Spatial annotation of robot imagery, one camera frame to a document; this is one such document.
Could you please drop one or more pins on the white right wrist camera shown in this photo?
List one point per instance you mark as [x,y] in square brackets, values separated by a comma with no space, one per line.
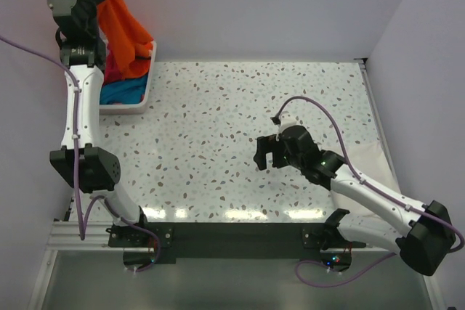
[283,121]

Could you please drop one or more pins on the white plastic laundry basket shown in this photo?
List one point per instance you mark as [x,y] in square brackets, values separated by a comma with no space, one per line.
[133,109]

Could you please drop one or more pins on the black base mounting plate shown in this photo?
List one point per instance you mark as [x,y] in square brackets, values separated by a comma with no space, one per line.
[165,243]

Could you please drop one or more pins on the orange t shirt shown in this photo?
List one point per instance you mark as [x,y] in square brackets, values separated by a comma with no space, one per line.
[129,41]

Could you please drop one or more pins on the pink t shirt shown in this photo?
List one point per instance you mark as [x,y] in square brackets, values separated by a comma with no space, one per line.
[112,74]

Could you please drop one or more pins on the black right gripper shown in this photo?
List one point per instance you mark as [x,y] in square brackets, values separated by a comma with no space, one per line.
[266,144]

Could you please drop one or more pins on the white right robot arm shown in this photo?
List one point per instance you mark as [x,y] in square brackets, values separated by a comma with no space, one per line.
[421,234]

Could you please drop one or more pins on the aluminium frame rail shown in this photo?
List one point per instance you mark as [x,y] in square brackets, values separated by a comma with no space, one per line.
[64,237]

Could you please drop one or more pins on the blue t shirt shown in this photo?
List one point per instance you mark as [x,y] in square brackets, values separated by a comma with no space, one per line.
[128,92]

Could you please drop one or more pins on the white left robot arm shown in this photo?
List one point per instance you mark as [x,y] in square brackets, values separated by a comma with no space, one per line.
[81,161]

